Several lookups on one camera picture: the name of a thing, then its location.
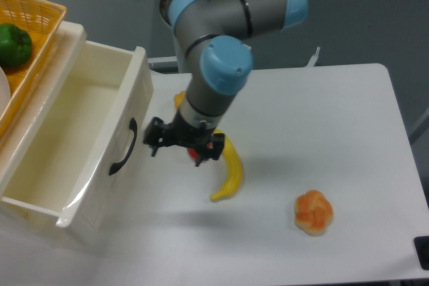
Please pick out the white drawer cabinet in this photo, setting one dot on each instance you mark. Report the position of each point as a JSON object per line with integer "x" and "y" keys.
{"x": 45, "y": 151}

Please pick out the yellow bell pepper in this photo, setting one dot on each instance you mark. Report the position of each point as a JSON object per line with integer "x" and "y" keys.
{"x": 178, "y": 98}

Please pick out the black top drawer handle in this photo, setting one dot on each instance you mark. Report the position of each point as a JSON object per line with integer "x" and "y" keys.
{"x": 126, "y": 143}

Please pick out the black device at table edge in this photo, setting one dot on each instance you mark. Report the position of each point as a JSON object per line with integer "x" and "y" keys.
{"x": 421, "y": 244}

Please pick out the white plate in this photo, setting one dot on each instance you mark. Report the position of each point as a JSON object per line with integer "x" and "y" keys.
{"x": 5, "y": 92}

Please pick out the yellow plastic basket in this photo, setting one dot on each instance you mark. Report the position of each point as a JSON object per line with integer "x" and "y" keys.
{"x": 28, "y": 28}

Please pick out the yellow banana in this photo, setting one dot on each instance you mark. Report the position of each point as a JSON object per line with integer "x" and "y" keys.
{"x": 235, "y": 175}

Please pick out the white drawer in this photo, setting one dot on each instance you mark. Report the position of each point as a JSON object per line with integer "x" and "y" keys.
{"x": 116, "y": 86}

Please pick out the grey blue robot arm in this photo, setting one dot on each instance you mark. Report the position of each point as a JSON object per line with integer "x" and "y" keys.
{"x": 211, "y": 38}

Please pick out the white table bracket right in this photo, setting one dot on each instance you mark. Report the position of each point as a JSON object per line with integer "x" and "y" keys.
{"x": 314, "y": 58}

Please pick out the red bell pepper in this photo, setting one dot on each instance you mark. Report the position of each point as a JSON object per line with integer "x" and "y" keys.
{"x": 192, "y": 153}

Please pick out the green bell pepper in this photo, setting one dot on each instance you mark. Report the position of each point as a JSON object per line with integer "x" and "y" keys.
{"x": 16, "y": 46}

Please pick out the orange knotted bread roll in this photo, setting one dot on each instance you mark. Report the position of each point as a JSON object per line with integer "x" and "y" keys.
{"x": 313, "y": 212}

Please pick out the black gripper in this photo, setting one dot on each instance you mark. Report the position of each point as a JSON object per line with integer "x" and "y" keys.
{"x": 179, "y": 132}

